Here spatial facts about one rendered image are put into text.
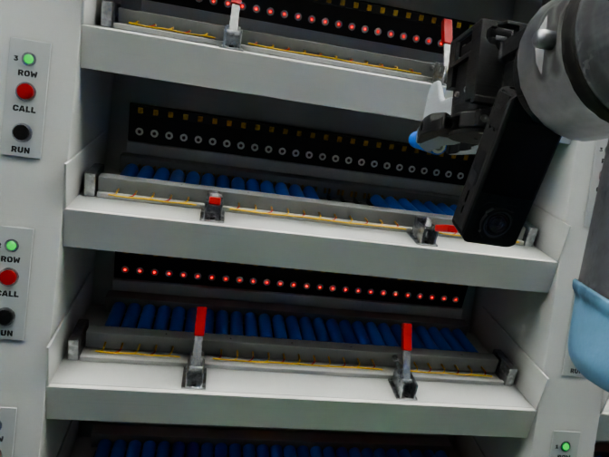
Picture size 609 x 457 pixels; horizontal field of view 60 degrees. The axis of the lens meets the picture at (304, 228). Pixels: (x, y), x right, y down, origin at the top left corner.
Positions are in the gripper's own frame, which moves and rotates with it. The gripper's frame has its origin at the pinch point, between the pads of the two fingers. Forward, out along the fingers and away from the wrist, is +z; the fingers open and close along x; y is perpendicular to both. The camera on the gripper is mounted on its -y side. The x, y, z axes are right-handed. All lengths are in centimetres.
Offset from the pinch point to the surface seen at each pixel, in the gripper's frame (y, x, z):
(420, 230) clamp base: -7.9, -4.4, 13.0
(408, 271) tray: -13.2, -3.4, 12.9
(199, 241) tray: -12.0, 22.4, 12.2
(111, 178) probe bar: -5.8, 33.4, 15.8
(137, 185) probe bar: -6.3, 30.5, 15.9
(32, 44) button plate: 6.8, 41.7, 10.0
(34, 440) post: -36, 38, 13
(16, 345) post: -25.3, 40.6, 12.1
